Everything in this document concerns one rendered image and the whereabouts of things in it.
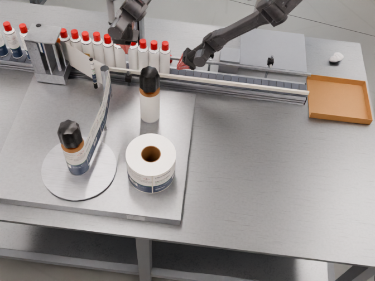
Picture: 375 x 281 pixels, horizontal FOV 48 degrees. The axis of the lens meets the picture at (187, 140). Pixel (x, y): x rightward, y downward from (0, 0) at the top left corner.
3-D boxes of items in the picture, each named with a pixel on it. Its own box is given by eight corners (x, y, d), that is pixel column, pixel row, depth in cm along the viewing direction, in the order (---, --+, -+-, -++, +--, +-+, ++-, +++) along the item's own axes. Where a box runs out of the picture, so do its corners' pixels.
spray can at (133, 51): (127, 70, 212) (125, 39, 195) (131, 63, 215) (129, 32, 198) (136, 73, 211) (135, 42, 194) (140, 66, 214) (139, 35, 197)
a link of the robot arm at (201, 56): (224, 43, 194) (211, 30, 191) (221, 58, 187) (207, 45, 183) (206, 56, 202) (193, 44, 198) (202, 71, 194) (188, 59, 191)
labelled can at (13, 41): (11, 58, 212) (-2, 26, 195) (14, 51, 214) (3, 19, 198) (21, 59, 211) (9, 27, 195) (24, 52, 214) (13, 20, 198)
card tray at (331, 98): (309, 117, 209) (311, 112, 205) (306, 78, 223) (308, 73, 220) (369, 125, 208) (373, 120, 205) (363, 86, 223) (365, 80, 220)
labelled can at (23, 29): (25, 60, 211) (14, 28, 195) (29, 53, 214) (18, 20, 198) (36, 61, 211) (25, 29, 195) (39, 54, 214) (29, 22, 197)
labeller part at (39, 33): (24, 41, 183) (23, 39, 182) (32, 24, 189) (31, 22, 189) (55, 44, 183) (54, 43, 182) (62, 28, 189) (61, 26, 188)
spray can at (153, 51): (149, 77, 210) (148, 45, 194) (148, 69, 213) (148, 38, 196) (159, 76, 211) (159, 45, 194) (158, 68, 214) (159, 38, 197)
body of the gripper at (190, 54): (182, 63, 198) (193, 56, 194) (184, 48, 204) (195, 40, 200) (192, 71, 202) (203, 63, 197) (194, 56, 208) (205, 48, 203)
